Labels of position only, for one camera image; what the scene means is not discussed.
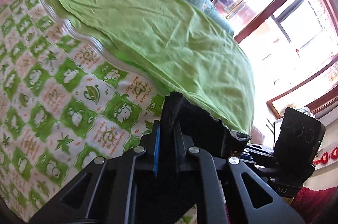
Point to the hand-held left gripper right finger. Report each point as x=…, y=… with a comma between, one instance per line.
x=180, y=146

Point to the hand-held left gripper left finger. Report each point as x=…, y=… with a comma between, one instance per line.
x=156, y=146

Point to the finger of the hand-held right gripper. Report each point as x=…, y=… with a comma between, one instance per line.
x=257, y=160
x=260, y=147

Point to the black pants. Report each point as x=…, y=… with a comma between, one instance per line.
x=195, y=118

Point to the person's right forearm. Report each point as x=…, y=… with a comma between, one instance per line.
x=317, y=205

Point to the red heart decoration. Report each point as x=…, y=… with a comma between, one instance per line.
x=327, y=155

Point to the green and white printed blanket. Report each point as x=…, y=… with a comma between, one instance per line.
x=52, y=97

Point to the plain green bed sheet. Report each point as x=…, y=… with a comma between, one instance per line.
x=158, y=28

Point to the red-brown wooden window frame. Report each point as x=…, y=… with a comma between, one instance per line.
x=298, y=36

